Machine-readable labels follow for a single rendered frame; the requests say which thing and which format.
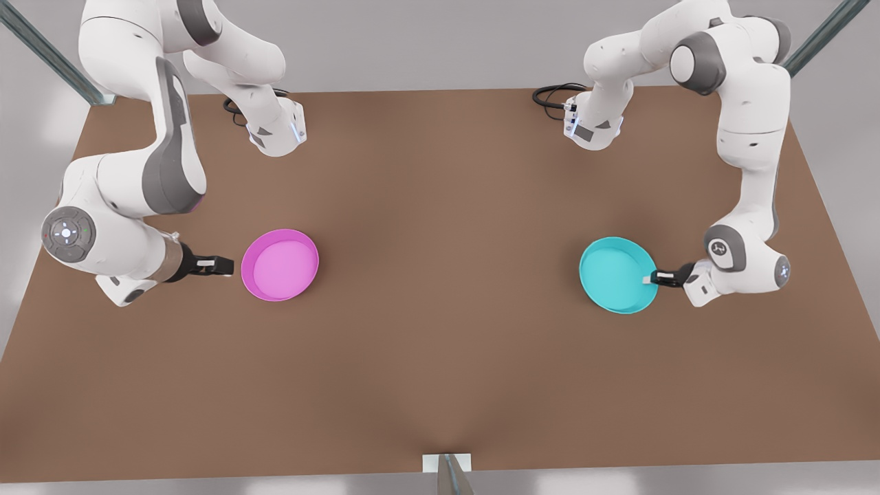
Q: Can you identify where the blue plate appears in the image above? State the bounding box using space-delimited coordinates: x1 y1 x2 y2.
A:
579 236 659 315

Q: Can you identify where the pink plate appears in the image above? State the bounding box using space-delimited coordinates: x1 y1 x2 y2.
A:
241 229 320 303

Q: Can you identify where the black cable loop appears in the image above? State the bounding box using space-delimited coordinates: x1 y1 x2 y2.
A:
532 83 590 122
223 88 291 127

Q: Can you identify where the silver frame post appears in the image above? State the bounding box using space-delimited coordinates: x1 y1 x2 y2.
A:
422 453 474 495
783 0 871 78
0 0 116 106

